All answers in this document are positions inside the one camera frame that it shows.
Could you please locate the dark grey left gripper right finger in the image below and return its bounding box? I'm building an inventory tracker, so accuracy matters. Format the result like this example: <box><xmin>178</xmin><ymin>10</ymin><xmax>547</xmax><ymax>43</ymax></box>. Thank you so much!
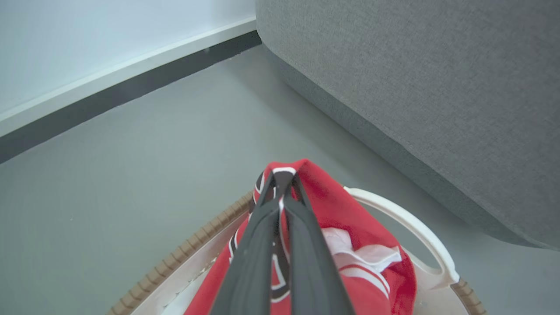
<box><xmin>280</xmin><ymin>171</ymin><xmax>356</xmax><ymax>315</ymax></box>

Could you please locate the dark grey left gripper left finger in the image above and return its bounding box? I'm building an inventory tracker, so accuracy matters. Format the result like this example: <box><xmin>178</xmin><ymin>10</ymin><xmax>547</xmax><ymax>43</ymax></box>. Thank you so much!
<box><xmin>209</xmin><ymin>171</ymin><xmax>281</xmax><ymax>315</ymax></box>

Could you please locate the red and white jersey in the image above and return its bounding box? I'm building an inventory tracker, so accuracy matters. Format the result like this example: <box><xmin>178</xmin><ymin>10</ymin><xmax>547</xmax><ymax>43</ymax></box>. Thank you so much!
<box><xmin>184</xmin><ymin>159</ymin><xmax>417</xmax><ymax>315</ymax></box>

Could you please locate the white perforated laundry basket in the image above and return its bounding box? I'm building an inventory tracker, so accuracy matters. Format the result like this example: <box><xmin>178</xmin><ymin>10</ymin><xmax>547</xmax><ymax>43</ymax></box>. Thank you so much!
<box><xmin>106</xmin><ymin>186</ymin><xmax>487</xmax><ymax>315</ymax></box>

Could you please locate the grey fabric sofa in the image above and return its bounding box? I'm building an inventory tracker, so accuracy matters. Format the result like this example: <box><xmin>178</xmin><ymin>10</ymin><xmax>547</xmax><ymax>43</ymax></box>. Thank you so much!
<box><xmin>255</xmin><ymin>0</ymin><xmax>560</xmax><ymax>251</ymax></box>

